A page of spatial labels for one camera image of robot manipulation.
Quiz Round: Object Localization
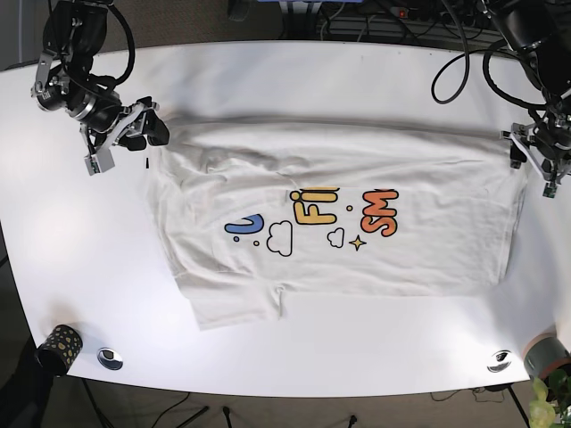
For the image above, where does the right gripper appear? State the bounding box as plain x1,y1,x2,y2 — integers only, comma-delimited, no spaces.
80,96,170,176

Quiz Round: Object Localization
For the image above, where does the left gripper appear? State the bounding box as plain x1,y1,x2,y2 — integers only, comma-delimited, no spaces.
501,123,570,199

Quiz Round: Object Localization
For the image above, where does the white T-shirt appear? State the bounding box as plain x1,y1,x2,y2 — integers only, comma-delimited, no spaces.
148,119,527,329

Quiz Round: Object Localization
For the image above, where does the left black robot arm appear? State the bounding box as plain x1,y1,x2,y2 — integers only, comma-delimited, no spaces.
482,1,570,199

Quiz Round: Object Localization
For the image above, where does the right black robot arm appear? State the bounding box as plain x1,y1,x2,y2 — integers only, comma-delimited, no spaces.
31,1,170,176

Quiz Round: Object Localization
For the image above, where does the grey plant pot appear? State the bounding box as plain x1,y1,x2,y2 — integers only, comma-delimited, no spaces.
523,333,570,380

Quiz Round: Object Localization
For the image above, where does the right metal table grommet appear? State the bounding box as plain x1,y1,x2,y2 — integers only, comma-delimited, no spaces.
486,350,513,374

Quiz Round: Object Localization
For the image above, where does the metal table grommet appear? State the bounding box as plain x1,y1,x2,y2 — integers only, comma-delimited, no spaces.
97,348,124,371
486,350,513,374

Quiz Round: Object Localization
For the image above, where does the left metal table grommet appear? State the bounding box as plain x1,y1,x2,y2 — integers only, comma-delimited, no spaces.
97,348,124,371

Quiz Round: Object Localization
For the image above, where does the black floral cup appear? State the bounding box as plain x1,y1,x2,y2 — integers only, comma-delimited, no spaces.
36,325,83,377

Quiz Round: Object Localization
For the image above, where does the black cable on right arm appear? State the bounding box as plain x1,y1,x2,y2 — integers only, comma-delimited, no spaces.
89,0,137,90

